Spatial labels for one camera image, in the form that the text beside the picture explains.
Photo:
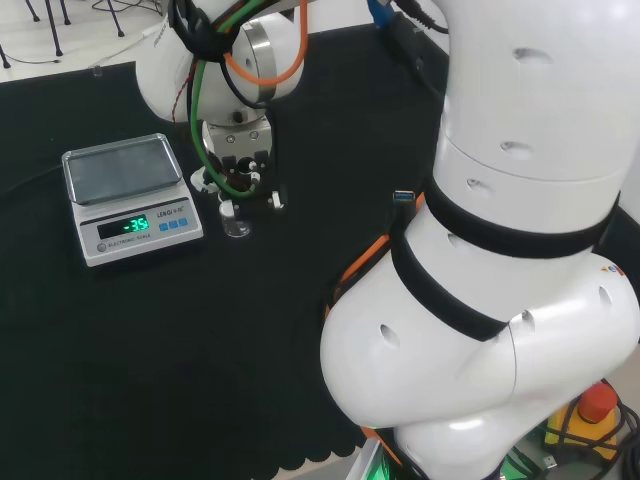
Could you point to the small clear glass beaker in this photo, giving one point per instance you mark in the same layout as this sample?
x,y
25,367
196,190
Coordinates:
x,y
236,229

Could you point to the black tripod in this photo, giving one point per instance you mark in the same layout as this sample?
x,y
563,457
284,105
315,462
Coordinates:
x,y
34,12
54,30

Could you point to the white electronic balance steel pan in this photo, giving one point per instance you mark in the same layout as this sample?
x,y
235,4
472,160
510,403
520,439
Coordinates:
x,y
135,245

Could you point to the black bench cloth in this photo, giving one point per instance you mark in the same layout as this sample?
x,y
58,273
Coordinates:
x,y
175,350

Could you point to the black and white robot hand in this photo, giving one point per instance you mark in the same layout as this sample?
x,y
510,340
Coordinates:
x,y
240,137

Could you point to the clear cloth clip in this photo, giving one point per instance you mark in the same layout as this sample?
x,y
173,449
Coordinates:
x,y
97,71

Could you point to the yellow stop button red cap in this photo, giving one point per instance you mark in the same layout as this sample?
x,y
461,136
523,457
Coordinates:
x,y
590,425

